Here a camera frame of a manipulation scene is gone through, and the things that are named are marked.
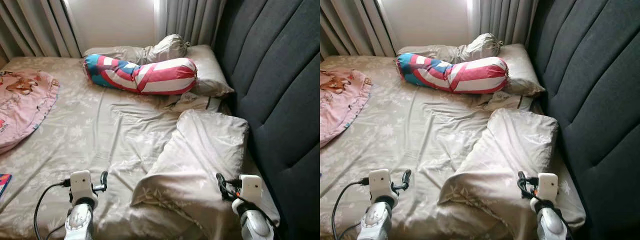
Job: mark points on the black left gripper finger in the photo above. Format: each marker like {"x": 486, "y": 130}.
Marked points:
{"x": 104, "y": 178}
{"x": 407, "y": 176}

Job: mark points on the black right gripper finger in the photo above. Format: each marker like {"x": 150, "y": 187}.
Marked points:
{"x": 521, "y": 180}
{"x": 220, "y": 181}

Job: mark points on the pink cartoon print blanket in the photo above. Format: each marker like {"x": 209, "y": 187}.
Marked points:
{"x": 342, "y": 100}
{"x": 22, "y": 105}

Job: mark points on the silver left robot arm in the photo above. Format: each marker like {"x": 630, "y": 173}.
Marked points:
{"x": 80, "y": 222}
{"x": 376, "y": 221}

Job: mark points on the bed with beige floral sheet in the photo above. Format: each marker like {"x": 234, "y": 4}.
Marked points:
{"x": 415, "y": 135}
{"x": 100, "y": 135}

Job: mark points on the folded beige cloth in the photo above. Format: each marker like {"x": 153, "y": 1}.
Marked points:
{"x": 195, "y": 102}
{"x": 507, "y": 101}

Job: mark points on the colourful picture book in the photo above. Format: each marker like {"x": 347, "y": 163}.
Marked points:
{"x": 4, "y": 185}

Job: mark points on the red white blue bolster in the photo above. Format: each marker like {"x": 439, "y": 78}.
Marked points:
{"x": 465, "y": 74}
{"x": 150, "y": 75}

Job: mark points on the crumpled beige floral bundle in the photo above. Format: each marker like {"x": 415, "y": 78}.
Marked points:
{"x": 475, "y": 48}
{"x": 160, "y": 50}

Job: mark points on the grey curtain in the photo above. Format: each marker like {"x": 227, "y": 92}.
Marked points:
{"x": 505, "y": 20}
{"x": 192, "y": 20}
{"x": 35, "y": 25}
{"x": 352, "y": 25}

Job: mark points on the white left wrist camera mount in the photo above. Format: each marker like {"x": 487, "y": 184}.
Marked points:
{"x": 380, "y": 184}
{"x": 81, "y": 186}

